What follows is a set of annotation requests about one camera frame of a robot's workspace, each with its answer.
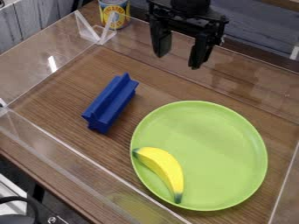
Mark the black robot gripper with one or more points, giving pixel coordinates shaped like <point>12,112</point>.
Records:
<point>189,17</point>

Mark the green round plate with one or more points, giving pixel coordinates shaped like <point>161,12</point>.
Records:
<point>218,149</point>

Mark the black equipment box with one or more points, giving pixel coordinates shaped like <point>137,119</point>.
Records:
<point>53,212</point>

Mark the clear acrylic enclosure wall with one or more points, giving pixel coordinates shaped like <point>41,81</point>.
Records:
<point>53,74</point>

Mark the blue star-shaped block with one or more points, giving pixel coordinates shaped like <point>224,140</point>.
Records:
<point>109,103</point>

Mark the yellow labelled tin can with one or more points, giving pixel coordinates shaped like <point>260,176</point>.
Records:
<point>114,11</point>

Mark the yellow toy banana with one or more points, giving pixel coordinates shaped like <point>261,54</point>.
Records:
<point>162,164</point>

